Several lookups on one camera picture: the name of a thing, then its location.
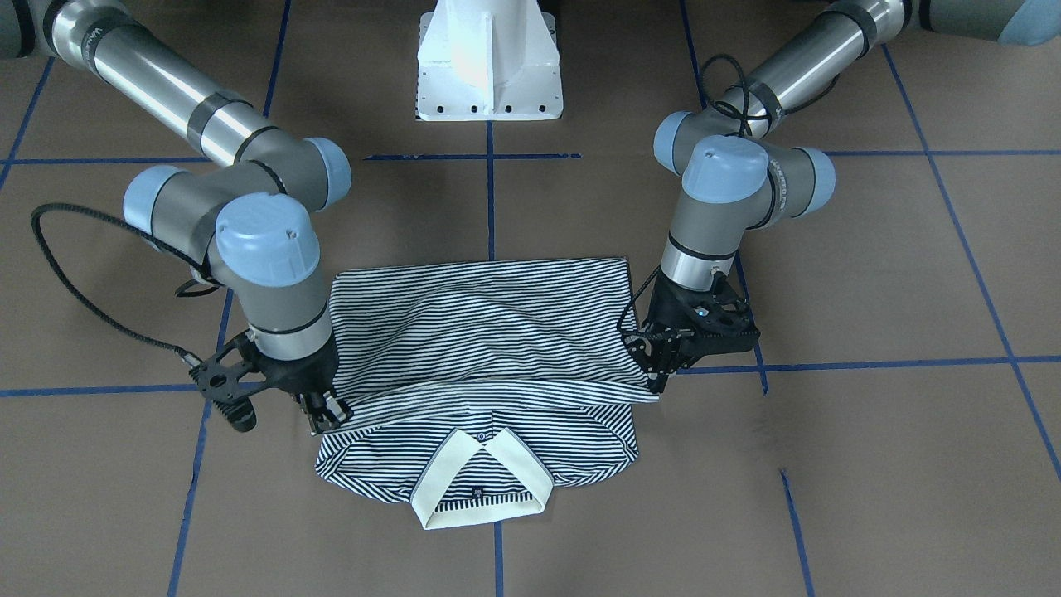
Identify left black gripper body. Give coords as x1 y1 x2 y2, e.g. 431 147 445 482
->
623 269 759 374

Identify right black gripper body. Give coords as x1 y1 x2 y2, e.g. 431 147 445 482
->
249 335 340 396

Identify striped polo shirt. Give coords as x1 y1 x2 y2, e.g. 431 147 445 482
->
315 257 658 530

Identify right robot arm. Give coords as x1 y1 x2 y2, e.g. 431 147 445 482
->
2 1 352 434

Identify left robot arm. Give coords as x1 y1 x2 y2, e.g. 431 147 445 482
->
622 1 1060 393

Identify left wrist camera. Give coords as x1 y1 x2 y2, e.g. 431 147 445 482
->
680 277 759 357

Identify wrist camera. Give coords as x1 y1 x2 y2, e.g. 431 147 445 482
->
680 277 759 357
182 332 260 432

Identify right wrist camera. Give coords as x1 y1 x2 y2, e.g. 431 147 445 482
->
182 332 260 432

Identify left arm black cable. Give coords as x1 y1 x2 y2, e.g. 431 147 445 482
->
695 53 776 138

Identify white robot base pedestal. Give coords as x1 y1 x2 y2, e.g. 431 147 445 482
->
414 1 564 122

